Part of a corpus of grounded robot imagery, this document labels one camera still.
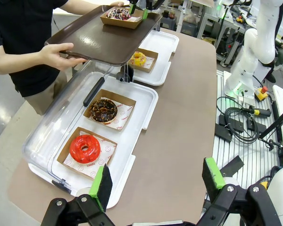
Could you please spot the black tripod rod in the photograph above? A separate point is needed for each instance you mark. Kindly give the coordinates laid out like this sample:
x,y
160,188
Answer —
x,y
276,122

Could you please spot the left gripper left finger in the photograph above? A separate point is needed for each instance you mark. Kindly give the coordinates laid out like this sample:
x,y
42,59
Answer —
x,y
100,188

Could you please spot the red glazed donut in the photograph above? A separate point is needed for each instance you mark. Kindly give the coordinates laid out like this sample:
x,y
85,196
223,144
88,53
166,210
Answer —
x,y
85,155

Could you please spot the chocolate donut with nuts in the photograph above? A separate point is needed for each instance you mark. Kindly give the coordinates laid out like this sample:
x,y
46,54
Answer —
x,y
97,115

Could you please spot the person's left forearm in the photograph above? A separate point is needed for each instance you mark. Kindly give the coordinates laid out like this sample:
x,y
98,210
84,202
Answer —
x,y
85,5

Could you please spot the person's left hand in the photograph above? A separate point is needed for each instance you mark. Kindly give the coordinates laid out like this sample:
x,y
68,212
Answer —
x,y
118,3

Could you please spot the yellow emergency stop button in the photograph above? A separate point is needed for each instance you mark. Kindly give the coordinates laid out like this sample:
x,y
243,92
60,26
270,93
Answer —
x,y
261,94

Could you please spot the white printed paper liner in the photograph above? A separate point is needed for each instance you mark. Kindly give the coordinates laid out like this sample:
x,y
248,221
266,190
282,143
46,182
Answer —
x,y
123,115
89,170
149,62

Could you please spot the white display tray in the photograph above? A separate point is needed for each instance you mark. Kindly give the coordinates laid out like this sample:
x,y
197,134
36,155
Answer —
x,y
141,103
165,44

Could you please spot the brown cardboard donut box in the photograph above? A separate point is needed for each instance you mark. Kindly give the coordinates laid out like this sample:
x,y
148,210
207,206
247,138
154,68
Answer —
x,y
66,154
122,23
153,55
122,97

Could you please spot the yellow sprinkled donut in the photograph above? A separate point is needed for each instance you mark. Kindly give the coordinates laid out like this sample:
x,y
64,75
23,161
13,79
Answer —
x,y
138,58

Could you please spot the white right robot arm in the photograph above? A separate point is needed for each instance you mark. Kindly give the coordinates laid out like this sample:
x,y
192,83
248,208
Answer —
x,y
261,40

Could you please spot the purple sprinkled donut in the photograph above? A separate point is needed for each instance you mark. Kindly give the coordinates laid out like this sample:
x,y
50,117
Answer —
x,y
118,14

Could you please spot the dark brown serving tray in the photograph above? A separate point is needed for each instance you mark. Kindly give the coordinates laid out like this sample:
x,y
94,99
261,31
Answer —
x,y
96,42

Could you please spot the flat black plate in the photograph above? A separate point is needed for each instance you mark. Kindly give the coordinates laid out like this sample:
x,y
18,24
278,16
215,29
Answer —
x,y
233,164

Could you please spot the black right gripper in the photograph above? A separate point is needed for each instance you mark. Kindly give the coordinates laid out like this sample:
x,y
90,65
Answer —
x,y
153,3

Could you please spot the person in black shirt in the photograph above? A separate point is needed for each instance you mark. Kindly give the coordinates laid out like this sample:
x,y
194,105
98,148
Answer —
x,y
19,23

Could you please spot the person's right forearm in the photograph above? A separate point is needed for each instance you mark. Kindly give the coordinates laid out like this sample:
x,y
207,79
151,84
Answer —
x,y
14,61

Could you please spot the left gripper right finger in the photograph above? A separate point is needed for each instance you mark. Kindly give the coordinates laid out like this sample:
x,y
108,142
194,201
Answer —
x,y
213,181

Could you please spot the person's right hand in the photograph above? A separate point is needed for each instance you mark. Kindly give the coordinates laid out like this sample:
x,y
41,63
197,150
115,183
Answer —
x,y
54,56

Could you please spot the aluminium profile robot base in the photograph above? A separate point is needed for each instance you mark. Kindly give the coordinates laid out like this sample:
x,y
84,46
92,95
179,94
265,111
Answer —
x,y
250,155

